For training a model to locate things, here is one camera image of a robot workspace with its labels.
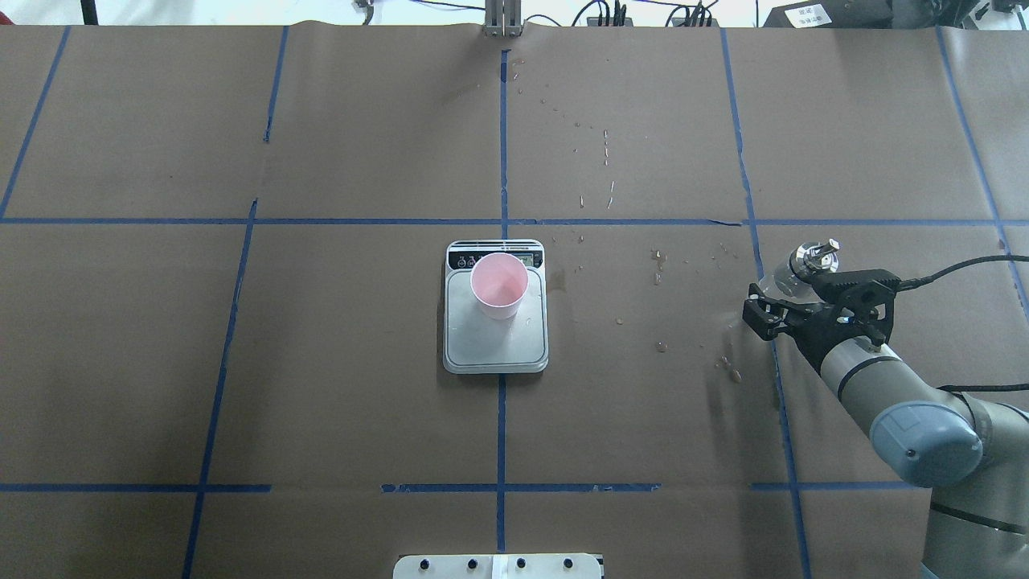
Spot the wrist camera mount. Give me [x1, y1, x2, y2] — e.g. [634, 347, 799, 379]
[812, 269, 903, 347]

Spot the black box with label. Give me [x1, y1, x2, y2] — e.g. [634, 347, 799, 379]
[760, 1, 893, 29]

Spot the clear glass sauce bottle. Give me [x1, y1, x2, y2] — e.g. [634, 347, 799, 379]
[758, 238, 841, 303]

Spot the aluminium frame post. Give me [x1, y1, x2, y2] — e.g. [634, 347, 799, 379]
[482, 0, 524, 38]

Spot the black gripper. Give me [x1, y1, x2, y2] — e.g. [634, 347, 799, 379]
[741, 281, 867, 372]

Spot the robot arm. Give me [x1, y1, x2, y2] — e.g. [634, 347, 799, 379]
[742, 279, 1028, 578]

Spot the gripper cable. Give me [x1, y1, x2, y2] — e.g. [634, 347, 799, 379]
[899, 254, 1029, 292]

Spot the brown paper table cover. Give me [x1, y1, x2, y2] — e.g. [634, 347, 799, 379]
[2, 22, 1027, 578]

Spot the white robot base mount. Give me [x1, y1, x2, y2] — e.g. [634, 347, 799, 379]
[392, 552, 605, 578]

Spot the digital kitchen scale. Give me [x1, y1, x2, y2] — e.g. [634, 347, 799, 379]
[442, 239, 549, 374]

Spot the pink cup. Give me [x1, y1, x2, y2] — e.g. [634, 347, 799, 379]
[470, 253, 529, 320]

